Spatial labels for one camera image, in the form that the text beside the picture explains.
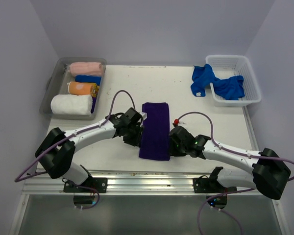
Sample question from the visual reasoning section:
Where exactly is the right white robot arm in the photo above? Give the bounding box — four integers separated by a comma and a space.
169, 126, 291, 200

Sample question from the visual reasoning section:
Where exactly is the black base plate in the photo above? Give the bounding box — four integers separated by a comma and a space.
193, 174, 237, 193
63, 177, 108, 193

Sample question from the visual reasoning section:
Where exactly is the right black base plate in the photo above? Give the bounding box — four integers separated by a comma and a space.
193, 174, 237, 193

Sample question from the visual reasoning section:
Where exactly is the white plastic basket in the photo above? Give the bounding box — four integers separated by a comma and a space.
205, 55, 261, 107

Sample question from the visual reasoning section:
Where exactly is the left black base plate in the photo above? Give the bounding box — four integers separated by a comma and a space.
63, 177, 108, 193

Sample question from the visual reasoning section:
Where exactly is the aluminium mounting rail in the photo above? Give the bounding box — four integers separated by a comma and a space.
22, 170, 260, 196

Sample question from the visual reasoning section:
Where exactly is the white rolled towel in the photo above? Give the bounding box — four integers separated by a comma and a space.
50, 94, 93, 115

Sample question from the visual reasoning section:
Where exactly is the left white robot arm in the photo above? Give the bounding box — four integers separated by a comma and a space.
35, 108, 147, 192

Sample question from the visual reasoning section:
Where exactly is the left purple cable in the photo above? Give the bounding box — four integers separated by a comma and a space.
14, 90, 137, 210

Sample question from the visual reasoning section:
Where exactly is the grey plastic tray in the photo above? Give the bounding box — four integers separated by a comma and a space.
39, 57, 107, 120

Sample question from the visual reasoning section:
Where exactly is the pink rolled towel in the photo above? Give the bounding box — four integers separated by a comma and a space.
69, 62, 104, 76

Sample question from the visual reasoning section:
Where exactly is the blue rolled towel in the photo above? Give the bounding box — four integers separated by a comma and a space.
75, 75, 101, 86

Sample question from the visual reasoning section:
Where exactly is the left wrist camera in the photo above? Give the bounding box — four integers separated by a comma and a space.
140, 112, 147, 120

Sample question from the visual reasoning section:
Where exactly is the orange polka dot towel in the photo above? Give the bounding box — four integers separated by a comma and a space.
68, 82, 99, 97

